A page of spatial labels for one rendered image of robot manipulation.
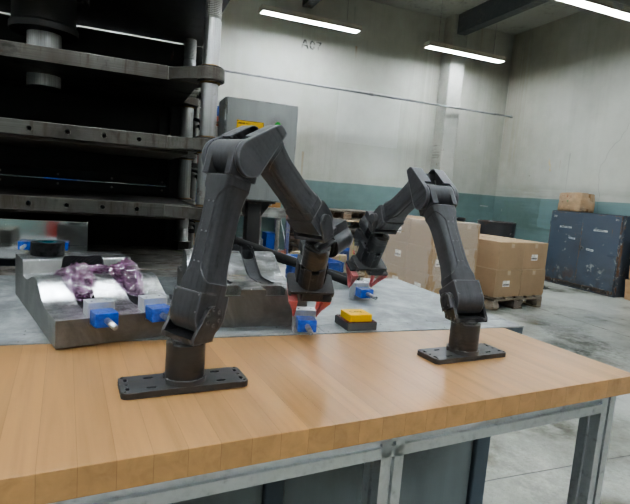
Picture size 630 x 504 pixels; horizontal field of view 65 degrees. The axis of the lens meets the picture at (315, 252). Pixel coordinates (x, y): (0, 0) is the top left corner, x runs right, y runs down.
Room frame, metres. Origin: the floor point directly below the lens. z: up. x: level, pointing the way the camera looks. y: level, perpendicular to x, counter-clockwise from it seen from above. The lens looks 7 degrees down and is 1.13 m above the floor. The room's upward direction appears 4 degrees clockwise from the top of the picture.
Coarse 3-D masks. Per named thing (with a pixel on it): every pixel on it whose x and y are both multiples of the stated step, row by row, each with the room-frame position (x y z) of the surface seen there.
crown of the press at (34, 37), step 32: (0, 0) 2.14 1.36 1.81; (32, 0) 1.87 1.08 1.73; (64, 0) 1.93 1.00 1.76; (96, 0) 2.05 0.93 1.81; (128, 0) 2.02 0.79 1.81; (160, 0) 2.00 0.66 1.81; (192, 0) 1.97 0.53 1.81; (224, 0) 1.94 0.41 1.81; (32, 32) 1.92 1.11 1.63; (64, 32) 1.94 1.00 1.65; (128, 32) 2.45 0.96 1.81; (160, 32) 2.41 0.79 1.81; (192, 32) 2.37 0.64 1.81
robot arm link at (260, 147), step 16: (240, 128) 0.90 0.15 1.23; (256, 128) 0.91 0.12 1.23; (272, 128) 0.85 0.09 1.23; (208, 144) 0.85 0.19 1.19; (240, 144) 0.80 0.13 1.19; (256, 144) 0.82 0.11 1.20; (272, 144) 0.85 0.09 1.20; (240, 160) 0.80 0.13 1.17; (256, 160) 0.83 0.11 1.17; (272, 160) 0.88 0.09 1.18; (288, 160) 0.92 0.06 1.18; (256, 176) 0.83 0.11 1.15; (272, 176) 0.91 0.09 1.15; (288, 176) 0.92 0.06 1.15; (288, 192) 0.93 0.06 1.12; (304, 192) 0.96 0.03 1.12; (288, 208) 0.97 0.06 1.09; (304, 208) 0.96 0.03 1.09; (320, 208) 0.99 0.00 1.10; (304, 224) 0.99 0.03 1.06
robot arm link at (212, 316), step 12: (168, 312) 0.81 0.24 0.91; (204, 312) 0.76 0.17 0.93; (216, 312) 0.78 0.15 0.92; (168, 324) 0.79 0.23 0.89; (204, 324) 0.76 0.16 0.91; (216, 324) 0.78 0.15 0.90; (168, 336) 0.78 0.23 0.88; (180, 336) 0.76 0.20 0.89; (192, 336) 0.75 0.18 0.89; (204, 336) 0.76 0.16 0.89
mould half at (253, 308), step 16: (240, 256) 1.43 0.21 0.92; (256, 256) 1.45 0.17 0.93; (272, 256) 1.47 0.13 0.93; (240, 272) 1.36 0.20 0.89; (272, 272) 1.39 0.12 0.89; (256, 288) 1.16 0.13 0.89; (240, 304) 1.13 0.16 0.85; (256, 304) 1.15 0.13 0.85; (272, 304) 1.16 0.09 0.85; (288, 304) 1.18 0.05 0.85; (304, 304) 1.19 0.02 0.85; (224, 320) 1.12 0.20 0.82; (240, 320) 1.13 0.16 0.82; (256, 320) 1.15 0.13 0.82; (272, 320) 1.16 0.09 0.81; (288, 320) 1.18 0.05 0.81
